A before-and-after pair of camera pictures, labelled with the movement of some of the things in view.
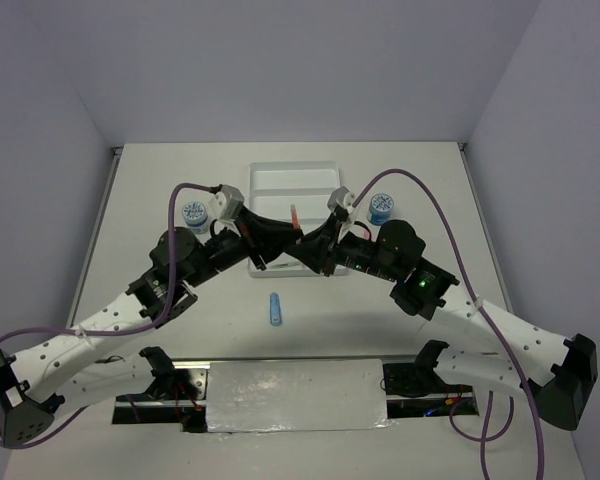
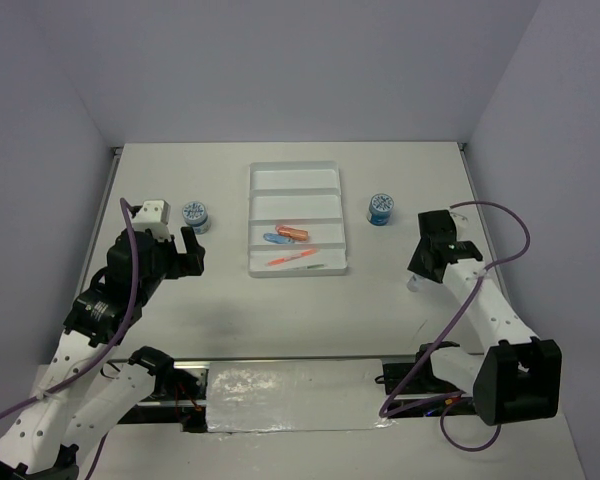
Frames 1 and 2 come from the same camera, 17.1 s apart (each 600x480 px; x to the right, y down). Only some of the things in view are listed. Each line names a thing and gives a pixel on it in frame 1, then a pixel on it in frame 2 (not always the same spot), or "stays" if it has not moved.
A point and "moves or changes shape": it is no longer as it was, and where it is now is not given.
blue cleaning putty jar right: x=380 y=208 stays
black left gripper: x=271 y=237 → x=189 y=263
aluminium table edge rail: x=115 y=159 stays
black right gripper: x=321 y=245 → x=416 y=265
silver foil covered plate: x=293 y=395 stays
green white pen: x=285 y=265 moves or changes shape
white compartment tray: x=304 y=187 stays
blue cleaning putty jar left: x=195 y=215 stays
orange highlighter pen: x=295 y=217 moves or changes shape
